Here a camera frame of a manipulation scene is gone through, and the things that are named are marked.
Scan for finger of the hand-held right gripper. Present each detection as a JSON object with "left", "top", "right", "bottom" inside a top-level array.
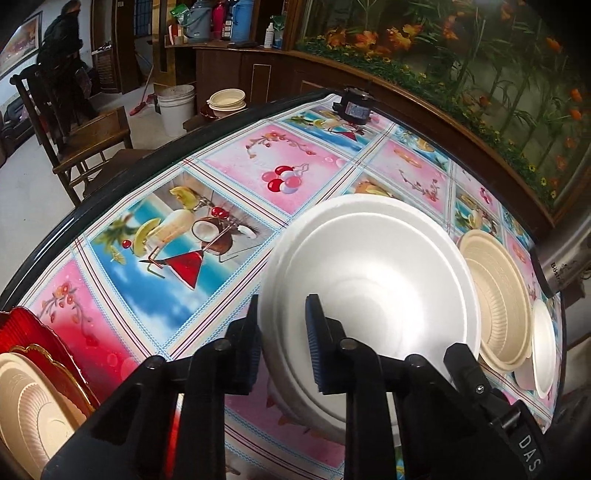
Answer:
[{"left": 443, "top": 344, "right": 513, "bottom": 421}]

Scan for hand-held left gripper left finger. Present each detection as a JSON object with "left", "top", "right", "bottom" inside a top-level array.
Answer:
[{"left": 41, "top": 294, "right": 264, "bottom": 480}]

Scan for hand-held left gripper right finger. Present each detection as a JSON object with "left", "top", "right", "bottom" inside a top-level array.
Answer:
[{"left": 305, "top": 294, "right": 499, "bottom": 480}]

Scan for large white foam bowl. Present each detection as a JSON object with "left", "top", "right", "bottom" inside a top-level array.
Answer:
[{"left": 257, "top": 194, "right": 482, "bottom": 446}]

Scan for red ribbed plastic plate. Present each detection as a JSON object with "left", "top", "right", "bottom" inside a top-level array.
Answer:
[{"left": 0, "top": 306, "right": 100, "bottom": 407}]

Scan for small beige plastic bowl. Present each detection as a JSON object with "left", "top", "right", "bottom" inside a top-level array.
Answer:
[{"left": 0, "top": 353, "right": 89, "bottom": 468}]

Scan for beige bowls on stool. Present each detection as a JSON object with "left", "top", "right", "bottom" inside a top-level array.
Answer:
[{"left": 205, "top": 88, "right": 248, "bottom": 119}]

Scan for small white foam bowl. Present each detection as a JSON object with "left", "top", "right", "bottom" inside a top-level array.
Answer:
[{"left": 514, "top": 298, "right": 558, "bottom": 400}]

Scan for large beige plastic bowl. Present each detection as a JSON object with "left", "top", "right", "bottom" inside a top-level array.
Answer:
[{"left": 458, "top": 229, "right": 533, "bottom": 373}]

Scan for stainless steel thermos jug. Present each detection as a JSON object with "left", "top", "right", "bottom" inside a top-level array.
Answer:
[{"left": 530, "top": 220, "right": 591, "bottom": 298}]

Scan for small black device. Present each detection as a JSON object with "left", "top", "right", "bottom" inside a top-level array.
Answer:
[{"left": 332, "top": 85, "right": 374, "bottom": 125}]

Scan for white plastic bucket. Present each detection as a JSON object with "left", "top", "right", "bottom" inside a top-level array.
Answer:
[{"left": 156, "top": 84, "right": 196, "bottom": 137}]

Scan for wooden chair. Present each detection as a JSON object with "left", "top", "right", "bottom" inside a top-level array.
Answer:
[{"left": 10, "top": 64, "right": 136, "bottom": 206}]

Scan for red broom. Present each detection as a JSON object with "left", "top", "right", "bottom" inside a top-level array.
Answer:
[{"left": 129, "top": 50, "right": 156, "bottom": 116}]

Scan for green packet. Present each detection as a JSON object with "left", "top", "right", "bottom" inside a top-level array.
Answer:
[{"left": 271, "top": 15, "right": 288, "bottom": 49}]

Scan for red thermos flask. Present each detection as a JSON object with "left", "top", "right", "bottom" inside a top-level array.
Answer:
[{"left": 210, "top": 0, "right": 232, "bottom": 40}]

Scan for grey-blue thermos flask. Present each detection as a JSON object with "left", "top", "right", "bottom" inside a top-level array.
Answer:
[{"left": 182, "top": 0, "right": 210, "bottom": 40}]

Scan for framed wall picture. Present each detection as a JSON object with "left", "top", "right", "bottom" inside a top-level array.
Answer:
[{"left": 0, "top": 11, "right": 43, "bottom": 80}]

